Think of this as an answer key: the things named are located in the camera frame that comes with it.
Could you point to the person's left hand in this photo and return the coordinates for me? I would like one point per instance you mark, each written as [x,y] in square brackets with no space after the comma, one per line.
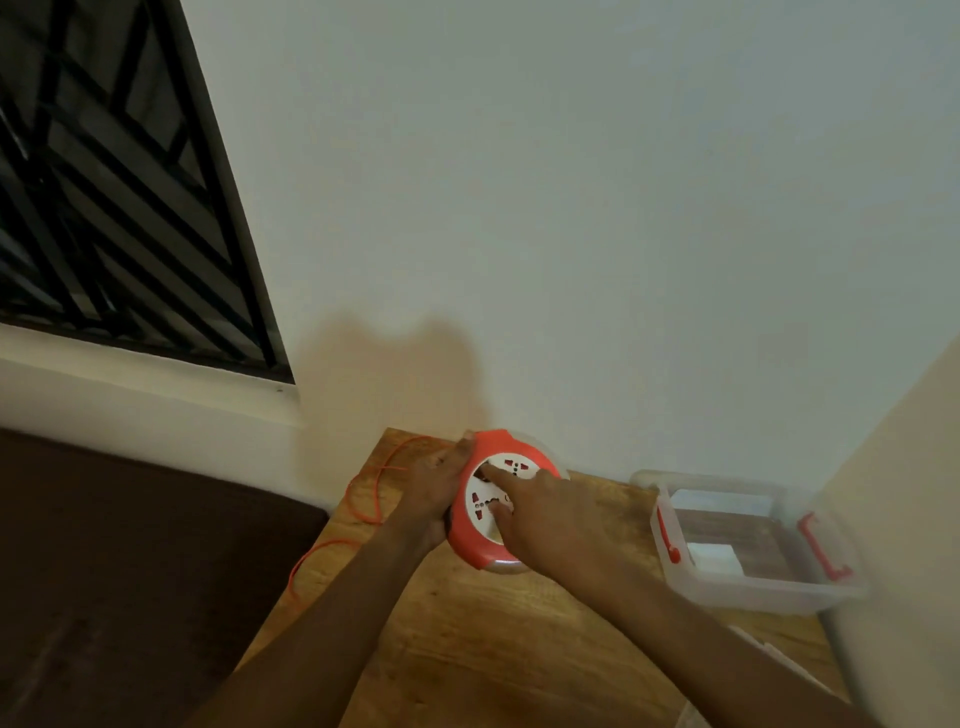
[431,495]

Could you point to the person's right hand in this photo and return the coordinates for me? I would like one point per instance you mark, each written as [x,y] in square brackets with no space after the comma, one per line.
[566,529]

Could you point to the clear plastic storage box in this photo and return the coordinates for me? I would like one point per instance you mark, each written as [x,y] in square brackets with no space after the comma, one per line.
[750,596]

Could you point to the person's right forearm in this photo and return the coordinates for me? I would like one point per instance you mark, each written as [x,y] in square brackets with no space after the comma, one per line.
[705,660]

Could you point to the person's left forearm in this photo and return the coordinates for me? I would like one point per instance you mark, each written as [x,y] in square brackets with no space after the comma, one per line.
[322,637]

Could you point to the clear plastic box lid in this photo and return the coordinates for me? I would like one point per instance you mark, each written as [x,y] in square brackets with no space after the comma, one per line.
[787,660]

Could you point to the dark brown mattress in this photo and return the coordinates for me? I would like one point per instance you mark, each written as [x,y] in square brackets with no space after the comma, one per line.
[127,585]

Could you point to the beige cabinet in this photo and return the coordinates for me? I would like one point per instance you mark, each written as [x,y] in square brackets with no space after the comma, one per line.
[907,562]

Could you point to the black metal window grille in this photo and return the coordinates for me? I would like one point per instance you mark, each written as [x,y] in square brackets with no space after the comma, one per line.
[112,210]

